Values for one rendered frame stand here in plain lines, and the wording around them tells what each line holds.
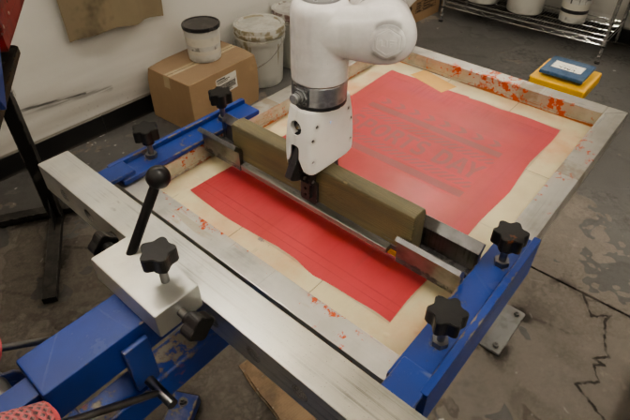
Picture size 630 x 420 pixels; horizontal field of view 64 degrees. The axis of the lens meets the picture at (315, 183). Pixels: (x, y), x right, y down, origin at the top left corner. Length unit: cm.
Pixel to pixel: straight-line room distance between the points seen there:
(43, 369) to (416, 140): 72
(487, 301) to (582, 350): 136
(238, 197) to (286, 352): 37
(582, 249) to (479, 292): 169
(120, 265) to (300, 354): 22
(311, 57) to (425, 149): 42
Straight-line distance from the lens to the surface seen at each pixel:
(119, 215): 73
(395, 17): 60
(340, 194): 73
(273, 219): 81
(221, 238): 74
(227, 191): 87
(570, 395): 189
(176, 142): 93
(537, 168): 99
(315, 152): 68
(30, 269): 230
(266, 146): 80
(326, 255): 75
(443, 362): 59
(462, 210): 85
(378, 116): 107
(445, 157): 97
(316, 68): 63
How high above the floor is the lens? 150
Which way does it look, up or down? 39 degrees down
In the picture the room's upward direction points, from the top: straight up
